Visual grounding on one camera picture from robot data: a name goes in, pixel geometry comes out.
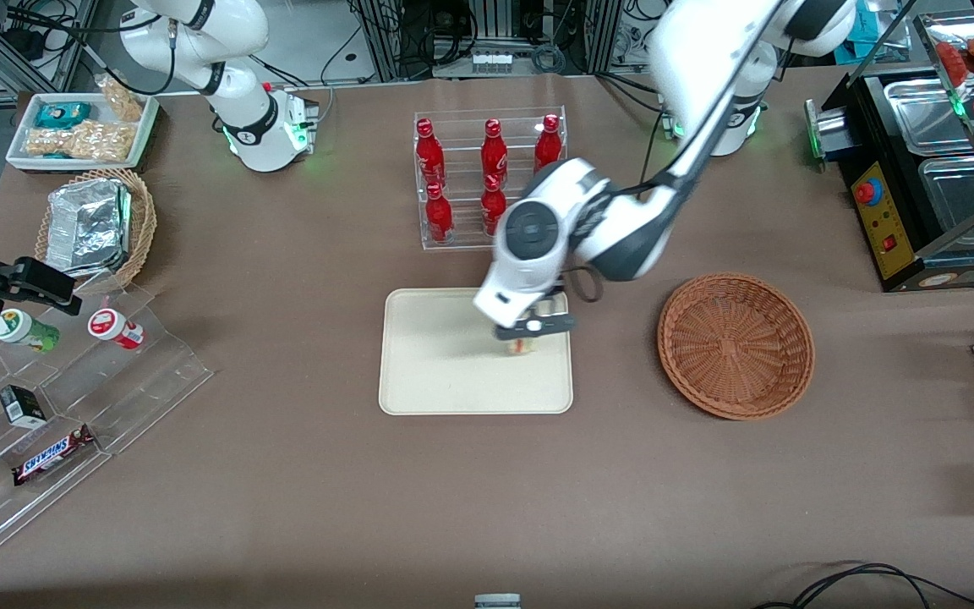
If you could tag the triangular sandwich with orange filling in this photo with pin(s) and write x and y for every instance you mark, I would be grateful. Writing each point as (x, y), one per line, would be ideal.
(521, 346)

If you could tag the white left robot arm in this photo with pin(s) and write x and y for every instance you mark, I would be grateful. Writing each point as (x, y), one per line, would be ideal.
(622, 228)

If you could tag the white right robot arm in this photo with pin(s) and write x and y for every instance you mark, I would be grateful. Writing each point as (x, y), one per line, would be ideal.
(199, 42)

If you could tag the cream rectangular tray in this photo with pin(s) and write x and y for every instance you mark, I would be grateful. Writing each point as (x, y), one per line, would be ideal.
(436, 355)

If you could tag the light wicker basket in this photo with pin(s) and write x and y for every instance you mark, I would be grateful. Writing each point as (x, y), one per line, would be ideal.
(142, 224)

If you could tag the white snack tray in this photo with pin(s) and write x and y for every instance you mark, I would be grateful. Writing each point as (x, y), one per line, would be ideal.
(145, 139)

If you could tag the brown wicker basket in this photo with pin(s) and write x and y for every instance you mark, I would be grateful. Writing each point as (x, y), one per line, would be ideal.
(736, 347)

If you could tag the silver foil package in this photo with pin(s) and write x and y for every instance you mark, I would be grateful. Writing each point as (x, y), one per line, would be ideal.
(85, 224)

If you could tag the red capped drink bottle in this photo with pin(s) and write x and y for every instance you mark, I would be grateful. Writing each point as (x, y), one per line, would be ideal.
(115, 328)

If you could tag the red cola bottle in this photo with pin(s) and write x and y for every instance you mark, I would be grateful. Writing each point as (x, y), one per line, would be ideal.
(547, 144)
(491, 201)
(429, 156)
(494, 156)
(439, 216)

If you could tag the small black carton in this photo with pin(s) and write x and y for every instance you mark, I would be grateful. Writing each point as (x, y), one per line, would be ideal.
(24, 408)

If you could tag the clear acrylic step shelf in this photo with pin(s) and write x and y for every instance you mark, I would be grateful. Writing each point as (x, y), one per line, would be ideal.
(149, 381)

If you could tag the large clear peanut snack bag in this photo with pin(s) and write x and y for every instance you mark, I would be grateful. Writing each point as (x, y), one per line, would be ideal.
(81, 142)

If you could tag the Snickers chocolate bar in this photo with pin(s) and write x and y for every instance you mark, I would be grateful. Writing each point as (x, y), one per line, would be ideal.
(51, 457)

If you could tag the teal snack packet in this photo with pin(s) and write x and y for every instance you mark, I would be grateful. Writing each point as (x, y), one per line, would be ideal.
(62, 114)

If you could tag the clear acrylic bottle rack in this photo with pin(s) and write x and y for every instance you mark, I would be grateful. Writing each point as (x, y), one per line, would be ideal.
(466, 127)

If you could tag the small clear peanut snack bag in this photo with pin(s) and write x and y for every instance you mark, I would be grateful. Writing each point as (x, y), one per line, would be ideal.
(123, 100)

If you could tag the black food warmer machine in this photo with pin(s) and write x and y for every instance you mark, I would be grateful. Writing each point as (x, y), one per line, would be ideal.
(893, 245)

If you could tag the steel warmer pan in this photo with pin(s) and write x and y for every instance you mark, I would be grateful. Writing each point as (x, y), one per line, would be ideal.
(960, 203)
(927, 114)

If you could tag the teal box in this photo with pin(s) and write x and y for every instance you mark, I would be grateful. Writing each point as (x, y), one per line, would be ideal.
(872, 30)

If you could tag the red packaged snack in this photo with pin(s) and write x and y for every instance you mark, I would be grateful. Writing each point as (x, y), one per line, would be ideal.
(956, 59)

